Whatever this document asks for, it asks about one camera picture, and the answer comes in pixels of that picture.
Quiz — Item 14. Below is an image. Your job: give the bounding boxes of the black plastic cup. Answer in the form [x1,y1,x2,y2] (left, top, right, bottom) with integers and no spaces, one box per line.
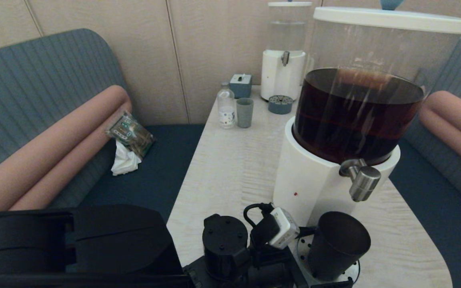
[308,211,371,281]

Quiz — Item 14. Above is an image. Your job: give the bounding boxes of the large silver dispenser tap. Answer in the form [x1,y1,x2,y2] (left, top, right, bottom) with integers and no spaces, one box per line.
[339,158,382,202]

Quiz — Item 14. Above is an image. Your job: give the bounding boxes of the grey plastic cup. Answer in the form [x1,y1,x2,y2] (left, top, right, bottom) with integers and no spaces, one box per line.
[236,98,254,128]

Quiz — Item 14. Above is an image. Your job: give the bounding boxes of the large round perforated drip tray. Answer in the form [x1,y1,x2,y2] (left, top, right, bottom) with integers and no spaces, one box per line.
[297,235,361,288]

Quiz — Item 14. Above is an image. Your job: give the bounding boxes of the large tea beverage dispenser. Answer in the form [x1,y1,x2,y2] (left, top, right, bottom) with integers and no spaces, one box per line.
[273,20,461,232]

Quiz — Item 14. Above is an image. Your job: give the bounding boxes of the small round grey drip tray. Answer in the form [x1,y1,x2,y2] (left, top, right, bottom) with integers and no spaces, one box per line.
[268,95,294,115]

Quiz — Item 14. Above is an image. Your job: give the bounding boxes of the dark blue sofa seat cushion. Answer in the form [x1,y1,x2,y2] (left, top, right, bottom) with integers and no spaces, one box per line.
[80,125,206,224]
[387,138,461,288]

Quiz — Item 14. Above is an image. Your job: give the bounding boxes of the clear plastic bottle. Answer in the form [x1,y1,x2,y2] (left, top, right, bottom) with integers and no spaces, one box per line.
[217,82,236,129]

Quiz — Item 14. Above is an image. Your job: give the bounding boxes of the small water beverage dispenser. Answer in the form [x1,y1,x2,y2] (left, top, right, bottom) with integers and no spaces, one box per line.
[261,6,311,102]

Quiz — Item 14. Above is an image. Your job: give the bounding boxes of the grey square tissue box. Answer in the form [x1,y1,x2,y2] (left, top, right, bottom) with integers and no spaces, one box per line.
[229,74,253,99]

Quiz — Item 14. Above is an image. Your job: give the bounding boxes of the crumpled white tissue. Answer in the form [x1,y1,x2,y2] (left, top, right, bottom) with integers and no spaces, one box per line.
[110,140,142,176]

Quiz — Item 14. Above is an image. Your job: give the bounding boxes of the pink sofa bolster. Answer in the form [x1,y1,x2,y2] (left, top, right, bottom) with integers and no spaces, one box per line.
[0,85,132,218]
[418,91,461,178]

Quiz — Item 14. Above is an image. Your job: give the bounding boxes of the green snack packet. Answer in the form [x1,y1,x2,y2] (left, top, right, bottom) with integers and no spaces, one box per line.
[104,111,157,159]

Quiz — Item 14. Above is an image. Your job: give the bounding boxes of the large white dispenser lid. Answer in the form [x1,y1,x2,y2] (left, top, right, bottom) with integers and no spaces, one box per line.
[314,0,461,35]

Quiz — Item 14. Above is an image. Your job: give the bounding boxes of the small white dispenser lid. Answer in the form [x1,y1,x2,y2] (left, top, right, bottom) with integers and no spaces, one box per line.
[268,0,312,8]

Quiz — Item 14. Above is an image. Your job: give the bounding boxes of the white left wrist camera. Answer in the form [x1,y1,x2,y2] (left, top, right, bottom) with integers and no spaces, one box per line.
[269,207,300,249]

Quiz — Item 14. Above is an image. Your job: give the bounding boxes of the black left camera cable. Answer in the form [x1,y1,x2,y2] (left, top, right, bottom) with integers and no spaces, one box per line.
[243,203,275,229]

